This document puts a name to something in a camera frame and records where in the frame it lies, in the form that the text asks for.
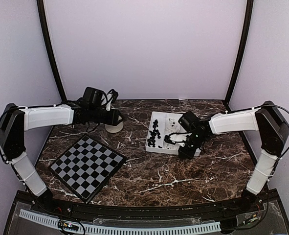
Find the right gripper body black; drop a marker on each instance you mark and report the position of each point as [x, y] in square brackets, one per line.
[196, 142]

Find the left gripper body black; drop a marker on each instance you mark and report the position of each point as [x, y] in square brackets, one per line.
[95, 116]

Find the white divided plastic tray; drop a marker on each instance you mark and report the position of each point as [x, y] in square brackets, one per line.
[163, 132]

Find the black and grey chessboard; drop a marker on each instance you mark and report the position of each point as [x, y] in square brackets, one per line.
[86, 166]

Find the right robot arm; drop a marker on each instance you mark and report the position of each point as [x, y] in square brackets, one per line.
[266, 119]

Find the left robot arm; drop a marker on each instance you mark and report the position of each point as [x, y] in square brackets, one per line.
[15, 121]

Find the black chess pieces pile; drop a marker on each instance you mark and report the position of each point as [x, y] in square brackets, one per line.
[154, 133]

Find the white ribbed cup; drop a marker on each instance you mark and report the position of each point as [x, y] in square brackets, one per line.
[115, 128]

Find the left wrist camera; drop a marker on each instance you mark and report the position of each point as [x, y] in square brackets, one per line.
[109, 98]

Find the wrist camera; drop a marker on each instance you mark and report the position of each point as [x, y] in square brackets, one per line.
[109, 98]
[179, 138]

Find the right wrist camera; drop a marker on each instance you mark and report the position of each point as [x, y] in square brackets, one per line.
[179, 138]

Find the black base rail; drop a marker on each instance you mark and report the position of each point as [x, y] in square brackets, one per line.
[217, 211]

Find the white slotted cable duct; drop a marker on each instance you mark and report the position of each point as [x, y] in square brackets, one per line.
[118, 227]

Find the left black frame post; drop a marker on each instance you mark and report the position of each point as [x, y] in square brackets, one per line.
[49, 49]

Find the black frame post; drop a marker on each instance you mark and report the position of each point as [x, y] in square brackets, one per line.
[49, 49]
[241, 50]

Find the right black frame post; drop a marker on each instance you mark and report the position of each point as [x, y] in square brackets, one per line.
[241, 50]

